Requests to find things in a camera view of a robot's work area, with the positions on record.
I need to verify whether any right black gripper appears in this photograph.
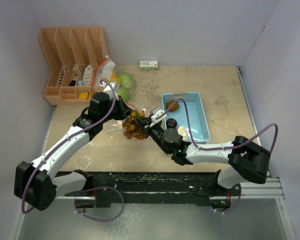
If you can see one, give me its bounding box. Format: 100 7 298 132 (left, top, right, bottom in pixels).
136 117 170 155

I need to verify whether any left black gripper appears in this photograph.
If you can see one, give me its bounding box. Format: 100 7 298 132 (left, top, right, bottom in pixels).
100 95 133 123

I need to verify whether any brown longan bunch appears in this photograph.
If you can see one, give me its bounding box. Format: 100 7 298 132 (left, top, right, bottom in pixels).
122 110 146 140

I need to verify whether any green cabbage front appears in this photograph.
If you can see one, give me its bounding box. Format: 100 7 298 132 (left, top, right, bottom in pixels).
117 87 131 103

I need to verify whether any green cabbage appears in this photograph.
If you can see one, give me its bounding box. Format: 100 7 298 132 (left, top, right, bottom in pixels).
119 72 135 90
117 87 131 103

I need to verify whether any dark purple fruit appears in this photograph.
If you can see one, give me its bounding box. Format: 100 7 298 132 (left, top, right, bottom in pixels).
166 118 178 129

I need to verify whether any green cabbage back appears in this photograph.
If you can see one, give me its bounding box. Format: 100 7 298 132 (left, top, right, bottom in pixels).
119 72 135 90

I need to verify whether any yellow starfruit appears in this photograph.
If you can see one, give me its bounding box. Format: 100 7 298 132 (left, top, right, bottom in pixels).
112 77 122 85

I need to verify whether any brown kiwi fruit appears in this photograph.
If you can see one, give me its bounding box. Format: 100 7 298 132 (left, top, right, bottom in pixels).
166 101 179 112

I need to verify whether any orange fruit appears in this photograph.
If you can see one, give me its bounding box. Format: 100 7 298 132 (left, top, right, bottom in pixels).
111 72 117 79

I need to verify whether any beige mushroom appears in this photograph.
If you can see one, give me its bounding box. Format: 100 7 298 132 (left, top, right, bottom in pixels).
177 126 189 141

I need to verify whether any clear orange zip bag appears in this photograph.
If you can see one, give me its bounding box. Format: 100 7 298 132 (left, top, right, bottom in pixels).
93 55 136 103

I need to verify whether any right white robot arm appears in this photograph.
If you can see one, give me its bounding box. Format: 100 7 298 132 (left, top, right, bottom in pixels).
137 117 271 196

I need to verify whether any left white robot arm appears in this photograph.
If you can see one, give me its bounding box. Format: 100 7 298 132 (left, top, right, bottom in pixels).
14 92 132 211

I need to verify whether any yellow block in organizer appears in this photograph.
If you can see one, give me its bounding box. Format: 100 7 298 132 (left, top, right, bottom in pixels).
79 92 90 100

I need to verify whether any green white small box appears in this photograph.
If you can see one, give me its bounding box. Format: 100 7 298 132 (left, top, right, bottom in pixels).
139 60 158 71

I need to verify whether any white tube in organizer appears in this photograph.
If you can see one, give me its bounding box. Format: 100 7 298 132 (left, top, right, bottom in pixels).
82 65 93 86

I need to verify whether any blue plastic basket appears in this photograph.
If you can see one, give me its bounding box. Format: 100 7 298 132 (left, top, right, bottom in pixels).
161 91 211 144

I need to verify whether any pink desk organizer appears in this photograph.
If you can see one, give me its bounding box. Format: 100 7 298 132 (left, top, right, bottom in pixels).
39 26 109 106

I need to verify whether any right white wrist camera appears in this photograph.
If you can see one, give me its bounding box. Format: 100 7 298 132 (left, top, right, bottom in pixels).
149 107 167 128

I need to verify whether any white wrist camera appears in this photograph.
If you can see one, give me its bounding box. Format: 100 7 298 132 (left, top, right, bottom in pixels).
149 107 167 128
100 79 120 93

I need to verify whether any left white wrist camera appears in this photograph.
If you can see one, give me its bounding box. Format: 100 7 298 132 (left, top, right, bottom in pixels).
100 79 120 93

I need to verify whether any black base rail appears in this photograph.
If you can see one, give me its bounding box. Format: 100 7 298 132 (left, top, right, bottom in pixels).
65 171 241 208

